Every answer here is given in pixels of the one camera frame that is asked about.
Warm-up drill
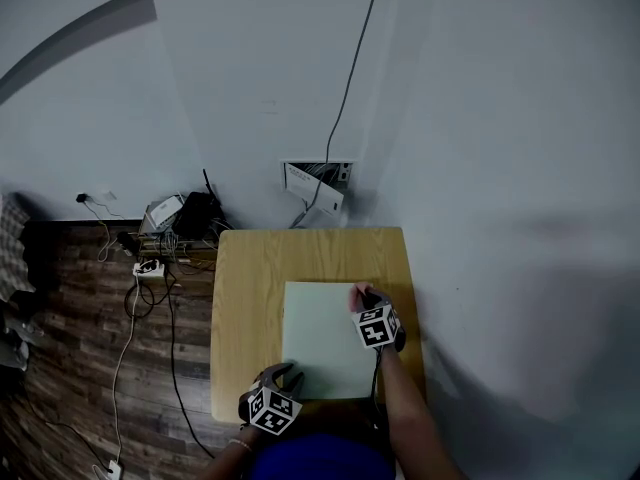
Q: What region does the thin wall plug cable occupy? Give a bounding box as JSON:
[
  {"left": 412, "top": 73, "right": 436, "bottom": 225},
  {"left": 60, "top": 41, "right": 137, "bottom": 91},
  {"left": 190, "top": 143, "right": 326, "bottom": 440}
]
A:
[{"left": 82, "top": 200, "right": 126, "bottom": 263}]

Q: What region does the light green board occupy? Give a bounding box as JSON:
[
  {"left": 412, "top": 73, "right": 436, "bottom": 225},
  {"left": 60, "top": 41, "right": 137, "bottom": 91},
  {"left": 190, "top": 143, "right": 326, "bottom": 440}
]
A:
[{"left": 281, "top": 281, "right": 381, "bottom": 402}]

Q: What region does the black router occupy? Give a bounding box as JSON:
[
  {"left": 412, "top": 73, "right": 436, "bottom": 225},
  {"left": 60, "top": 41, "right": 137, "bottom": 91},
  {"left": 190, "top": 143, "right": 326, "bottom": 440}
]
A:
[{"left": 172, "top": 168, "right": 224, "bottom": 239}]

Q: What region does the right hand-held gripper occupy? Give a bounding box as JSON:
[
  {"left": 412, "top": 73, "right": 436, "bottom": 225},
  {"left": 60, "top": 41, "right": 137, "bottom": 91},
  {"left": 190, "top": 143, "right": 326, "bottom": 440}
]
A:
[{"left": 351, "top": 291, "right": 408, "bottom": 353}]

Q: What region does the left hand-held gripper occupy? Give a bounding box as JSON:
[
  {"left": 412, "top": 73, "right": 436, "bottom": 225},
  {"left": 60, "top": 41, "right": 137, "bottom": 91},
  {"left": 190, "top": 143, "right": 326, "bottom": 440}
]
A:
[{"left": 237, "top": 361, "right": 306, "bottom": 438}]

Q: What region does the long white floor cable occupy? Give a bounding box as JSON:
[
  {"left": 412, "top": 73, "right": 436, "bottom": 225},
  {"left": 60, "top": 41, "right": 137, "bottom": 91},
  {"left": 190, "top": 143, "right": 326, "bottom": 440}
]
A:
[{"left": 110, "top": 275, "right": 141, "bottom": 467}]

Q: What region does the person's blue shirt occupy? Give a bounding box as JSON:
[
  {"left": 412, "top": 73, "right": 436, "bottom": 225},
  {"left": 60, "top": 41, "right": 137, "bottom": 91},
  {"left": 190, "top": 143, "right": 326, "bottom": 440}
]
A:
[{"left": 249, "top": 432, "right": 396, "bottom": 480}]

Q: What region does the white network box cover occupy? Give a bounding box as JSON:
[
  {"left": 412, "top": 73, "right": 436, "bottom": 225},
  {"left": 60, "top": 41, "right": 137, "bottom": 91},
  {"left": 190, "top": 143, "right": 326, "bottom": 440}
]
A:
[{"left": 284, "top": 165, "right": 345, "bottom": 217}]

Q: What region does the person's right forearm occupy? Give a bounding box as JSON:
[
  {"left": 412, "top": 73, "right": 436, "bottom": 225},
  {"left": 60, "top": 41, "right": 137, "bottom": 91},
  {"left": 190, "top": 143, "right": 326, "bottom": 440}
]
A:
[{"left": 374, "top": 347, "right": 469, "bottom": 480}]

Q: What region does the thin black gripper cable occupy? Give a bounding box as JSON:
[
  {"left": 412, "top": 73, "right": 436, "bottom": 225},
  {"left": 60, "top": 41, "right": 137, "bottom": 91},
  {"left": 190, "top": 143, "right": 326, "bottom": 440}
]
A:
[{"left": 369, "top": 345, "right": 386, "bottom": 414}]

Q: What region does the wooden crate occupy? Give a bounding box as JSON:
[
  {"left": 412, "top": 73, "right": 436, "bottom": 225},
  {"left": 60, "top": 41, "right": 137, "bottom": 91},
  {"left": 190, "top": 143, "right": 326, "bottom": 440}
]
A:
[{"left": 137, "top": 227, "right": 221, "bottom": 269}]

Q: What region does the white power strip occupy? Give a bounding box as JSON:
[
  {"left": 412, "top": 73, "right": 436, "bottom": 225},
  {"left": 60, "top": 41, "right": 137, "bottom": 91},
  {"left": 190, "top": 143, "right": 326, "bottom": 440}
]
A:
[{"left": 132, "top": 260, "right": 166, "bottom": 279}]

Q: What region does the pink cloth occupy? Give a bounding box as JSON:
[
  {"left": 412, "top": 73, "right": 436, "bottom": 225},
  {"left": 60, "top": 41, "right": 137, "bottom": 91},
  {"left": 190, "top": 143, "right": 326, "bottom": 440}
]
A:
[{"left": 348, "top": 281, "right": 374, "bottom": 314}]

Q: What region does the white router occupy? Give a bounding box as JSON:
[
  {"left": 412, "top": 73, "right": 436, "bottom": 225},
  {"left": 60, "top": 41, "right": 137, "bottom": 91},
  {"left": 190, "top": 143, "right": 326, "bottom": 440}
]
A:
[{"left": 144, "top": 194, "right": 186, "bottom": 229}]

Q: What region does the coiled black cable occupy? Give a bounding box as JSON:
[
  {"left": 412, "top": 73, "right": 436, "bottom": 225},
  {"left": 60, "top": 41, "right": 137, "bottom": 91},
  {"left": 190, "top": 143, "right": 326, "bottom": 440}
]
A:
[{"left": 123, "top": 280, "right": 156, "bottom": 319}]

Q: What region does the person's left forearm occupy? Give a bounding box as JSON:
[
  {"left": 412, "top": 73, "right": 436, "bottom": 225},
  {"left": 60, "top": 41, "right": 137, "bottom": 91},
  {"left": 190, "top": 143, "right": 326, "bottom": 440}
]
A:
[{"left": 197, "top": 425, "right": 261, "bottom": 480}]

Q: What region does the grey wall cable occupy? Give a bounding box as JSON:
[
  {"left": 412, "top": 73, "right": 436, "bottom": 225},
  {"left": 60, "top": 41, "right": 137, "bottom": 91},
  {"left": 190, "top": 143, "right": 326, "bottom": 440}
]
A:
[{"left": 289, "top": 0, "right": 384, "bottom": 229}]

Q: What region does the long black floor cable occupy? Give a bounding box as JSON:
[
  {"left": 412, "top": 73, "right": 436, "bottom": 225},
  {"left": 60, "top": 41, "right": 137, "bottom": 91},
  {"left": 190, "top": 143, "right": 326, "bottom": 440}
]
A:
[{"left": 164, "top": 267, "right": 216, "bottom": 459}]

